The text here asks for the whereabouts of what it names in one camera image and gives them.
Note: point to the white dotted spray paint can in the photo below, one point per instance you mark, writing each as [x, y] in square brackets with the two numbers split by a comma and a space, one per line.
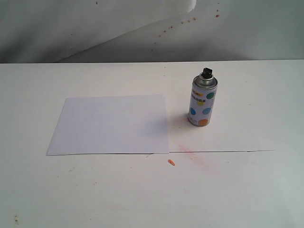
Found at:
[203, 92]

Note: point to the small orange crumb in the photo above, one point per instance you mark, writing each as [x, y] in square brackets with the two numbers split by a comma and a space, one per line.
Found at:
[171, 162]

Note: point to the white paper sheet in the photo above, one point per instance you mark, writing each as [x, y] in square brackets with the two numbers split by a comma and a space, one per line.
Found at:
[135, 124]

